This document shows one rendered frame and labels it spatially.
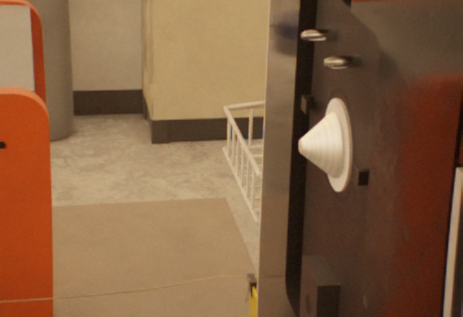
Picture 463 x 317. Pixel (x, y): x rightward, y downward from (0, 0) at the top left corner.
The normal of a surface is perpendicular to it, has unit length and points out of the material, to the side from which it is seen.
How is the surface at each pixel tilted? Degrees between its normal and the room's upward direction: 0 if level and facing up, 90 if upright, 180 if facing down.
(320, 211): 90
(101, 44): 90
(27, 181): 90
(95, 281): 0
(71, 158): 0
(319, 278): 0
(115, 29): 90
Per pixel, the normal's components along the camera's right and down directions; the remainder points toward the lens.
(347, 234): -0.99, 0.04
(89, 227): 0.03, -0.93
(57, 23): 0.73, 0.26
